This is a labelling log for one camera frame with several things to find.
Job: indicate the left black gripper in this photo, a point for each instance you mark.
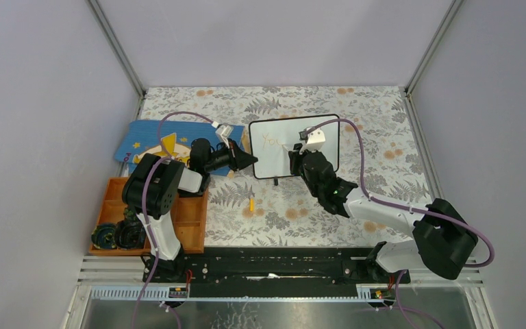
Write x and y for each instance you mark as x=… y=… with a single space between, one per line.
x=238 y=158

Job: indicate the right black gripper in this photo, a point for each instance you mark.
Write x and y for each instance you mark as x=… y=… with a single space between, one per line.
x=295 y=157

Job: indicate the black framed whiteboard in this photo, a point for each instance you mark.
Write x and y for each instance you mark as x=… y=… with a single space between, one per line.
x=267 y=136

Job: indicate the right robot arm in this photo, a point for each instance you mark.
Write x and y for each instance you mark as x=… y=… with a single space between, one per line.
x=438 y=239

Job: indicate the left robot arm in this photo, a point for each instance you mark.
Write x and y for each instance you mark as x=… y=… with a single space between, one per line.
x=153 y=186

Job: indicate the wooden compartment tray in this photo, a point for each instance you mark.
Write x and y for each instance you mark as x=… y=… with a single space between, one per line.
x=188 y=216

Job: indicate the floral table mat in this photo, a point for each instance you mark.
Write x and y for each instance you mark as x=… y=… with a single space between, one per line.
x=376 y=141

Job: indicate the blue pikachu cloth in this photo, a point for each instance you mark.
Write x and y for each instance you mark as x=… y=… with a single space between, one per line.
x=148 y=137

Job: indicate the dark round object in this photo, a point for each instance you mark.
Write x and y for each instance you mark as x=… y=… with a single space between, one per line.
x=102 y=236
x=129 y=234

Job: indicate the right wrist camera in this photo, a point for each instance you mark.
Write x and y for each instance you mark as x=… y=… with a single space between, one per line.
x=313 y=138

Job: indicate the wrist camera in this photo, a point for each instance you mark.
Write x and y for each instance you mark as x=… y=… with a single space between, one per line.
x=313 y=138
x=222 y=131

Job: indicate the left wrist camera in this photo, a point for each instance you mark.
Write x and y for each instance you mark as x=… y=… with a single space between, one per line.
x=222 y=131

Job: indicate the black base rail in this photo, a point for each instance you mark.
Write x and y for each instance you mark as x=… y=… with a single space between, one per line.
x=273 y=272

